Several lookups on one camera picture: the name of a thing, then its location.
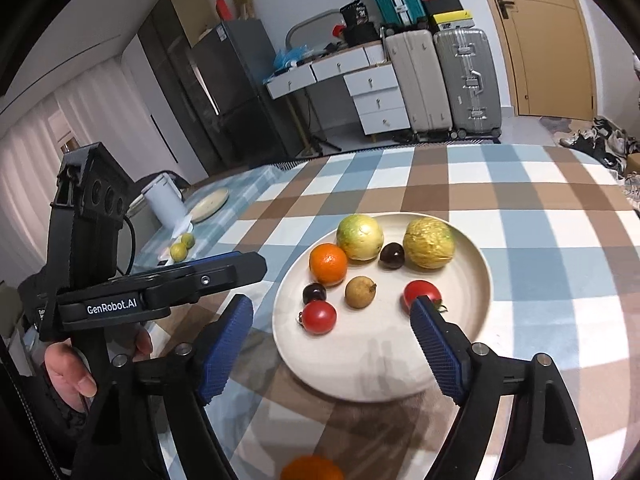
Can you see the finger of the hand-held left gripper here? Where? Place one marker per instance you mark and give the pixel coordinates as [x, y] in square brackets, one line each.
[215, 259]
[220, 278]

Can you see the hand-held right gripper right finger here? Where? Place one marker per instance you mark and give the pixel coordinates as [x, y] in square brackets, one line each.
[440, 350]

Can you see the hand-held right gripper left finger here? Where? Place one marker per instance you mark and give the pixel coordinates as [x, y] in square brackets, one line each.
[225, 350]

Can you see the red tomato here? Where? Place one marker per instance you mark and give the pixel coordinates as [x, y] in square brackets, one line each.
[318, 317]
[420, 290]

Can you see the large cream plate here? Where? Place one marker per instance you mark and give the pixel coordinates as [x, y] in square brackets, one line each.
[370, 360]

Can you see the dark cherry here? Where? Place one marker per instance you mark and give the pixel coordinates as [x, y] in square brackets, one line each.
[391, 254]
[314, 293]

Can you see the brown longan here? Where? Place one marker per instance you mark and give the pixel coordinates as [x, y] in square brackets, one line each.
[360, 292]

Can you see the yellow mottled passion fruit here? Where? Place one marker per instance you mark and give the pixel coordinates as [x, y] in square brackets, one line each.
[429, 242]

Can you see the orange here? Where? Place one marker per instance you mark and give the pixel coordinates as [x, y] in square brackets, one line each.
[312, 469]
[327, 262]

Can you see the pale green guava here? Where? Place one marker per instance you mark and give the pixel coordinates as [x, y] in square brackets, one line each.
[359, 237]

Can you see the person's left hand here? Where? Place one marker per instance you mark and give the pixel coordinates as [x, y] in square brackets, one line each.
[70, 375]

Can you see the green lime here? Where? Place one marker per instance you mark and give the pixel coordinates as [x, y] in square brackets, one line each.
[187, 240]
[179, 251]

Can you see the white tissue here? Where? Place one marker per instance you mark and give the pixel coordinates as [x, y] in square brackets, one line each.
[181, 227]

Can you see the small cream plate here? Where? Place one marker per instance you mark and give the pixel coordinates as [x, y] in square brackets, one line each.
[210, 205]

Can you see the light blue checkered tablecloth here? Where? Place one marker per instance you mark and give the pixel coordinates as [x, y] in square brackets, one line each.
[245, 190]

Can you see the white kettle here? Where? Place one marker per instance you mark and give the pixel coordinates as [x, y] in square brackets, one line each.
[162, 200]

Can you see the white curtain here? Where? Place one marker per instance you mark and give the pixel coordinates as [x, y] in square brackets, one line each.
[60, 120]

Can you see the brown blue checkered tablecloth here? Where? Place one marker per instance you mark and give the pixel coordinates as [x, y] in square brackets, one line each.
[525, 260]

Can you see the dark grey fridge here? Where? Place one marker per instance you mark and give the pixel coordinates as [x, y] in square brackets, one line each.
[240, 95]

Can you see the dark brown wardrobe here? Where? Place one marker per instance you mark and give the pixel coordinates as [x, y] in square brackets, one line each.
[170, 85]

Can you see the blue plastic bag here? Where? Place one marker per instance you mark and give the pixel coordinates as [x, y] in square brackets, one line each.
[290, 56]

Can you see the white desk with drawers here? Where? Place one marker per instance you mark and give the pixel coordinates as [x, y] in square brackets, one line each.
[375, 100]

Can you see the tan cardboard box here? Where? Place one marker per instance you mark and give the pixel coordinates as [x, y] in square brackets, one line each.
[190, 10]

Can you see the red paper bag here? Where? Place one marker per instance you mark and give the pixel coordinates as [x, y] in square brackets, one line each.
[225, 8]

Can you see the brown paper bag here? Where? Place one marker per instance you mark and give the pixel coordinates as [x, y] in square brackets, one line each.
[242, 5]

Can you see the pile of loose shoes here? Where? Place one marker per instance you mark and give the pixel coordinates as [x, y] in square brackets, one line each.
[600, 142]

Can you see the beige suitcase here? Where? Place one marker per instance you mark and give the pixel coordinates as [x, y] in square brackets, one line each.
[417, 85]

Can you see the silver suitcase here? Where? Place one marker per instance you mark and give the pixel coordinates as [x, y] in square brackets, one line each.
[467, 85]

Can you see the black storage box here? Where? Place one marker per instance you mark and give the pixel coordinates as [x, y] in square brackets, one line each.
[362, 35]

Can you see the small brown cardboard box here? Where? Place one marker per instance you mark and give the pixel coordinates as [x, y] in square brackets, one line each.
[634, 164]

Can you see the black printed bag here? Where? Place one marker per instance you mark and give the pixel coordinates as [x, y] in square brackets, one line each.
[355, 12]

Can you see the tan wooden door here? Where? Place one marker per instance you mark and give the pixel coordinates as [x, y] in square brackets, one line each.
[550, 60]

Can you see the yellow black shoe box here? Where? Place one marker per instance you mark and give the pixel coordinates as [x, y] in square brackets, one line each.
[452, 20]

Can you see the grey metal chair frame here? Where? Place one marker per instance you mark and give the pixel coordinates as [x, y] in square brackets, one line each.
[305, 22]

